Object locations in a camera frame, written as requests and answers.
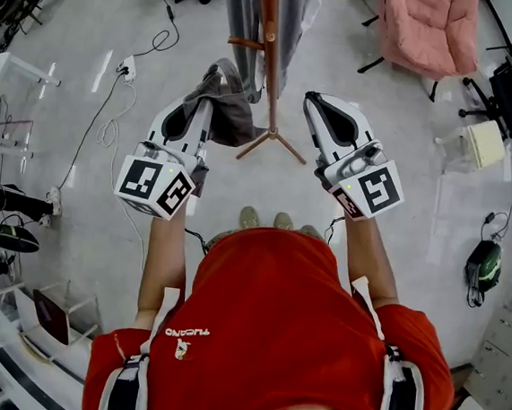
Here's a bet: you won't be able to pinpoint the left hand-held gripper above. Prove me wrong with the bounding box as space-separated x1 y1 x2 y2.
111 91 215 225

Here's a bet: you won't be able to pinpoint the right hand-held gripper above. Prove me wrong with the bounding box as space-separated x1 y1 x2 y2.
292 90 414 226

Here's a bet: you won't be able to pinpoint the wooden coat stand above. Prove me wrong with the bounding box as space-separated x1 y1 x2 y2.
216 0 323 168

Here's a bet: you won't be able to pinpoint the person's right forearm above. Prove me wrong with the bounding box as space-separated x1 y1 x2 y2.
335 212 408 309

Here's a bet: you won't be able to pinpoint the person's left forearm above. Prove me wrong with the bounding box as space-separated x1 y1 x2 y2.
136 197 194 315

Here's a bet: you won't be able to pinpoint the grey clothes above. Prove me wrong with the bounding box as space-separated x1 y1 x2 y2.
211 0 323 111

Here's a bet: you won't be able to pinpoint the person's left hand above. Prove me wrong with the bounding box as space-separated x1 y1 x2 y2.
187 163 210 199

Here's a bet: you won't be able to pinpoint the white power strip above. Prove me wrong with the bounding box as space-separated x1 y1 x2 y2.
115 54 140 84

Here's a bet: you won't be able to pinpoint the person's right olive shoe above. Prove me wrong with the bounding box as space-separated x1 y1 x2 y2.
273 212 296 232

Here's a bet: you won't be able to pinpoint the person's olive shoe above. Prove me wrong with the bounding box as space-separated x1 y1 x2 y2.
239 205 261 231
273 212 296 232

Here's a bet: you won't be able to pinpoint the person's left olive shoe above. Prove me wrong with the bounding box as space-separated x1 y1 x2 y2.
239 205 261 231

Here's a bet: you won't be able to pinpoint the pink cushioned chair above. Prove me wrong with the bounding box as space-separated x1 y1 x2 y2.
354 0 485 107

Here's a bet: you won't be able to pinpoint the cream stool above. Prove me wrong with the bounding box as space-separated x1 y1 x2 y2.
431 113 511 173

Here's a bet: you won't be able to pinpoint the white table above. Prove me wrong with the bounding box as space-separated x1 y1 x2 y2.
0 50 64 168

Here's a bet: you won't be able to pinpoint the person's red shirt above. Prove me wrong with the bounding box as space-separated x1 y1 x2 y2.
82 211 469 410

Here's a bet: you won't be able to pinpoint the green black helmet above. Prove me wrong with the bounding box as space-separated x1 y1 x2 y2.
461 237 505 310

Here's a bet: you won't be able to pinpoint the dark brown board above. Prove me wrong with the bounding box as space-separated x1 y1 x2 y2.
28 288 75 346

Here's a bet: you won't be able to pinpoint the grey drawer cabinet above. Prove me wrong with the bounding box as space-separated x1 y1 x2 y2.
461 303 512 410

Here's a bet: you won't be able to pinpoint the white floor cable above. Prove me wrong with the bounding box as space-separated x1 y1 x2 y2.
82 78 163 271

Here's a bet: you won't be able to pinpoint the long black floor cable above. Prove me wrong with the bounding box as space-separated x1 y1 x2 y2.
58 64 126 196

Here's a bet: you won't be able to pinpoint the looped black cable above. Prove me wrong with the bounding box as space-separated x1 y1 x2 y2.
133 1 184 62

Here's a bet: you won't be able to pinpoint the white black shoulder strap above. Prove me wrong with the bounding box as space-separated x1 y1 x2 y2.
338 275 437 410
99 280 181 410

